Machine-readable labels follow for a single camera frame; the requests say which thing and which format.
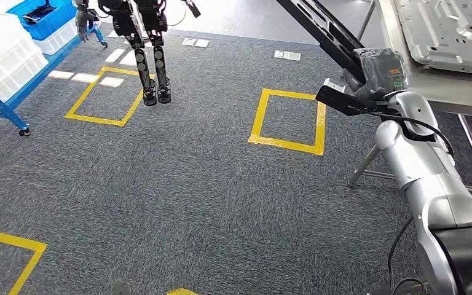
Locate dark left wrist camera mount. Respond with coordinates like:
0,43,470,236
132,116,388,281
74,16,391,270
111,278,133,295

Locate steel table with legs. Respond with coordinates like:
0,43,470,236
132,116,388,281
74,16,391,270
347,0,472,200

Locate black humanoid robot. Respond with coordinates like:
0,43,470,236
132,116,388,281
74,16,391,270
73,0,202,107

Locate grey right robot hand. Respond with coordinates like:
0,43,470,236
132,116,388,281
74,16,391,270
342,47,411,101

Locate black part in crate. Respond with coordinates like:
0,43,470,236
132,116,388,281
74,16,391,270
22,2,58,25

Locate long black plastic frame part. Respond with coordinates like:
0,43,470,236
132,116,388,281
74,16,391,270
275,0,367,84

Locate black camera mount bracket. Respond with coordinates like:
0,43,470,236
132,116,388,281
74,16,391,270
315,84,390,117

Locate grey stamped sheet metal part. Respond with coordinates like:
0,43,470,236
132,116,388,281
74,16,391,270
393,0,472,78

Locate blue plastic crate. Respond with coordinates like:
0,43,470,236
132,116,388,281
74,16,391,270
7,0,78,42

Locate blue metal shelf rack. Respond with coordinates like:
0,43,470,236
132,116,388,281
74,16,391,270
0,0,109,137

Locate thin black camera cable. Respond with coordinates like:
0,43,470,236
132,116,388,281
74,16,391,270
362,109,456,157

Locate stacked white plastic crates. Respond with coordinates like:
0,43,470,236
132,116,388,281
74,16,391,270
0,12,50,103

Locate black looped cable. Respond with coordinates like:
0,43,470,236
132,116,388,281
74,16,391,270
387,216,428,295

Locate white plastic crate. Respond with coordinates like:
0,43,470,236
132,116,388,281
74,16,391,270
32,18,79,56

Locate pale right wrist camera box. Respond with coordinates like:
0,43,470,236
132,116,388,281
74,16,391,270
323,78,347,93

